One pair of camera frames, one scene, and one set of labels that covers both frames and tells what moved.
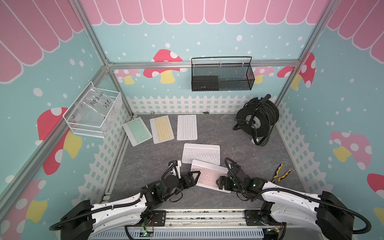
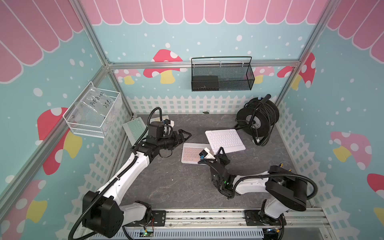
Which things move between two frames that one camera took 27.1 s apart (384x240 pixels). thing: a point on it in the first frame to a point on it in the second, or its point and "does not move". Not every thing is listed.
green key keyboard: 137,131 does not move
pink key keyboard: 210,173 to 190,152
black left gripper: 191,178 to 181,139
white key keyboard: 187,127 to 229,139
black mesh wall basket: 214,74 does not move
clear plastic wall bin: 95,112 does not move
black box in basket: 207,83 does not move
